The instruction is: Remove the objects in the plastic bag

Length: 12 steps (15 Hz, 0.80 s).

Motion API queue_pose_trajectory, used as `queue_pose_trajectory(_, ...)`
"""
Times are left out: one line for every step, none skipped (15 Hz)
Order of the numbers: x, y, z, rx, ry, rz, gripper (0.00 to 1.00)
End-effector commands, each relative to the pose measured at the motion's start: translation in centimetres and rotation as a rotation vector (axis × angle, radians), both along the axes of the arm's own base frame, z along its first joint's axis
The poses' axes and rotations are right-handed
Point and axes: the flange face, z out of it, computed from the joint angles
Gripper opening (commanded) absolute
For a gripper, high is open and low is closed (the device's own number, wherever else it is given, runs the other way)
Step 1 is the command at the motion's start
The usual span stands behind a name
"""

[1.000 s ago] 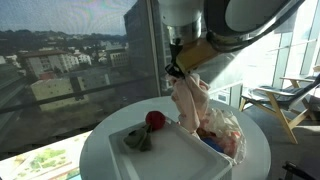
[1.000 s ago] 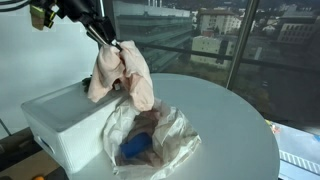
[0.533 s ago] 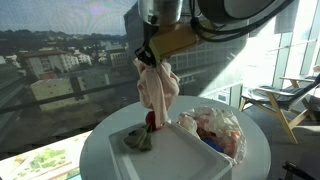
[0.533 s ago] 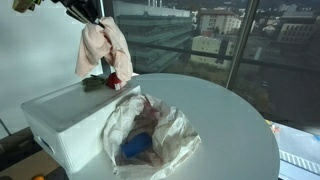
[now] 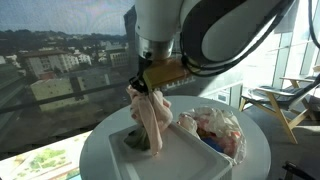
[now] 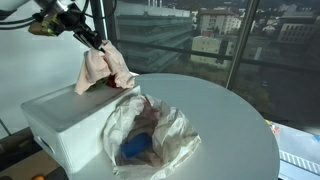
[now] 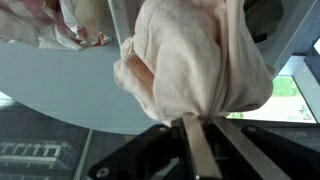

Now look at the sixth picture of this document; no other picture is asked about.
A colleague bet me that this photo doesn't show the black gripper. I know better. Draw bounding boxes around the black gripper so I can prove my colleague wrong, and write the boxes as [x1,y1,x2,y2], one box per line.
[58,3,105,53]

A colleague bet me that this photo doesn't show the pale pink cloth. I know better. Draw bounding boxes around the pale pink cloth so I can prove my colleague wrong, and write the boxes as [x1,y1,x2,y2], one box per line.
[73,39,136,96]

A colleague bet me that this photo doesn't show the blue sponge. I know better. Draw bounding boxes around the blue sponge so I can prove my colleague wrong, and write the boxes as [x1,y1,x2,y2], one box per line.
[120,132,153,159]

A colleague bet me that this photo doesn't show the white plastic bag red print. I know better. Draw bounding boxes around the white plastic bag red print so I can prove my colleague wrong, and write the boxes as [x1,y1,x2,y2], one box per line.
[102,93,203,180]

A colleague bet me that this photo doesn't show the red plush ball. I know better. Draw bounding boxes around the red plush ball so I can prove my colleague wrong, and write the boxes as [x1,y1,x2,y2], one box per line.
[106,74,118,89]

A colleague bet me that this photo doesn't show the dark window railing bar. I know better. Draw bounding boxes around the dark window railing bar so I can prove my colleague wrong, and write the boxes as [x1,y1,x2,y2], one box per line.
[113,38,320,74]

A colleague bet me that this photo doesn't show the grey window mullion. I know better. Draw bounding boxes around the grey window mullion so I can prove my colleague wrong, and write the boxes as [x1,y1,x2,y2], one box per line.
[226,0,262,90]

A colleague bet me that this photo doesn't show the colourful map floor mat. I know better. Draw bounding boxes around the colourful map floor mat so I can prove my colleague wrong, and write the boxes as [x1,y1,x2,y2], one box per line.
[264,119,320,180]

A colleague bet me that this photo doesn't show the yellowish wrist camera box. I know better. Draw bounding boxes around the yellowish wrist camera box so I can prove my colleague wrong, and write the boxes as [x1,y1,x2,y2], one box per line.
[28,13,65,37]

